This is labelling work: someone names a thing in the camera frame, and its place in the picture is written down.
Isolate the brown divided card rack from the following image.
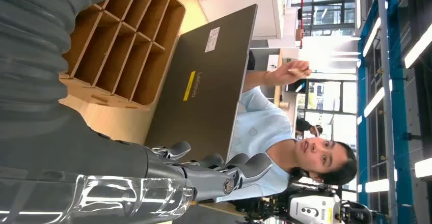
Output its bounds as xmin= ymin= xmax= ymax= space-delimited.
xmin=59 ymin=0 xmax=186 ymax=111

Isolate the background person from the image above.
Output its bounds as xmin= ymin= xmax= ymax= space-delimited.
xmin=295 ymin=118 xmax=323 ymax=139

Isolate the grey Lenovo laptop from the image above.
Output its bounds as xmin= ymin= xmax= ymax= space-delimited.
xmin=144 ymin=4 xmax=258 ymax=165

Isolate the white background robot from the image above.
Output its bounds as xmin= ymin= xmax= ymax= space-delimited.
xmin=236 ymin=182 xmax=375 ymax=224

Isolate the white ceiling light strip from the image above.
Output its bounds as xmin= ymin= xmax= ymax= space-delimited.
xmin=414 ymin=158 xmax=432 ymax=179
xmin=364 ymin=87 xmax=386 ymax=118
xmin=404 ymin=23 xmax=432 ymax=69
xmin=364 ymin=178 xmax=390 ymax=193
xmin=363 ymin=16 xmax=382 ymax=58

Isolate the blue steel frame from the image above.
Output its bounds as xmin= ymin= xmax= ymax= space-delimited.
xmin=357 ymin=0 xmax=417 ymax=224

